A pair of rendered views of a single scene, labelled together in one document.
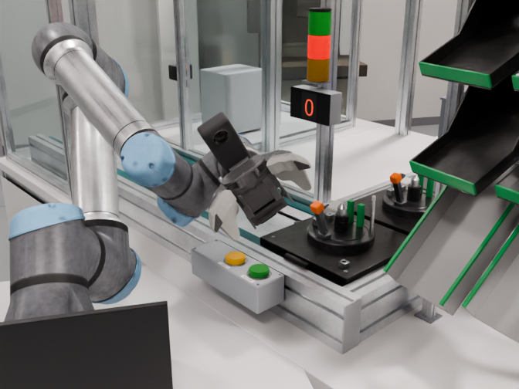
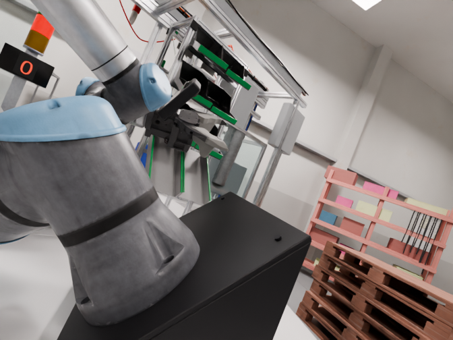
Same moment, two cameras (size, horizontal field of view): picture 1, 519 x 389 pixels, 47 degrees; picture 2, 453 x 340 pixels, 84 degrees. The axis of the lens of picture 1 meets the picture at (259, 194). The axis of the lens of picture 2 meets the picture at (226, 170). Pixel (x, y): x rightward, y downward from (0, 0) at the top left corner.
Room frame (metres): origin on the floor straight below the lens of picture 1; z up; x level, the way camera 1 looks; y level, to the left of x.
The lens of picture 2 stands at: (0.72, 0.64, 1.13)
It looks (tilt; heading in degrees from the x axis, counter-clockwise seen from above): 2 degrees up; 268
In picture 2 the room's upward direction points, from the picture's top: 22 degrees clockwise
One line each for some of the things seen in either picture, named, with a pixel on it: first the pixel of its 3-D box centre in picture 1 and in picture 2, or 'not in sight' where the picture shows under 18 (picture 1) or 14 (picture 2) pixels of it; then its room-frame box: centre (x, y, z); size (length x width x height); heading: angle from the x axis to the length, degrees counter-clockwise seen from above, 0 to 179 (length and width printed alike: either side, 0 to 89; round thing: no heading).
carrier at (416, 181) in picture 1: (414, 190); not in sight; (1.31, -0.36, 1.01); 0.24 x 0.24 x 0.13; 42
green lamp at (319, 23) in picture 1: (320, 22); not in sight; (1.36, -0.13, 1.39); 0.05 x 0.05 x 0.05
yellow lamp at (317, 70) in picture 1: (318, 69); (36, 42); (1.36, -0.13, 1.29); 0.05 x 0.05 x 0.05
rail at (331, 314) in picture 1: (204, 241); not in sight; (1.24, 0.13, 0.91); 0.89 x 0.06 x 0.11; 42
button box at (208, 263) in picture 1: (235, 273); not in sight; (1.06, 0.05, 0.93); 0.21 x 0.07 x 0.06; 42
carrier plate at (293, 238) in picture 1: (340, 242); not in sight; (1.14, -0.17, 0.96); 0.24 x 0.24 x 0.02; 42
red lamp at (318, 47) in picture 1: (319, 46); (43, 27); (1.36, -0.13, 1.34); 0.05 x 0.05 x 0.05
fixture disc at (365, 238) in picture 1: (340, 234); not in sight; (1.14, -0.17, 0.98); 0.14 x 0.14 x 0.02
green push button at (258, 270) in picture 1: (259, 272); not in sight; (1.00, 0.00, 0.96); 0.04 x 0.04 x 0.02
